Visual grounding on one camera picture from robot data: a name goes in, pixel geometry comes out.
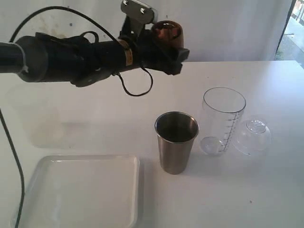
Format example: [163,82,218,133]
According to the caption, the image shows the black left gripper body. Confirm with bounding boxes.
[118,29,176,73]

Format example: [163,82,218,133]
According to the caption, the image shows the pile of coins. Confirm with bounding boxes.
[155,23,180,40]

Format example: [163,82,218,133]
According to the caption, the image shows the brown wooden cup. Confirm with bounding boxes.
[151,20,184,48]

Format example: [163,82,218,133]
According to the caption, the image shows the stainless steel tumbler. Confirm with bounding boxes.
[154,111,199,175]

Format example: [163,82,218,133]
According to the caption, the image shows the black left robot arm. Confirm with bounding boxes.
[0,30,190,87]

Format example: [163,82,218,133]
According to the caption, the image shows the clear measuring shaker cup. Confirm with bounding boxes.
[199,87,247,156]

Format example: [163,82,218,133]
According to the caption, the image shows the clear dome lid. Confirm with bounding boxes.
[232,116,272,156]

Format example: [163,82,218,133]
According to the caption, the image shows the white rectangular tray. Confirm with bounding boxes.
[10,155,140,228]

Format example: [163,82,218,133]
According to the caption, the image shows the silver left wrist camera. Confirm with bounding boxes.
[121,0,158,24]

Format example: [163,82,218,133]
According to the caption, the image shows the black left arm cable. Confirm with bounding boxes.
[0,6,154,228]

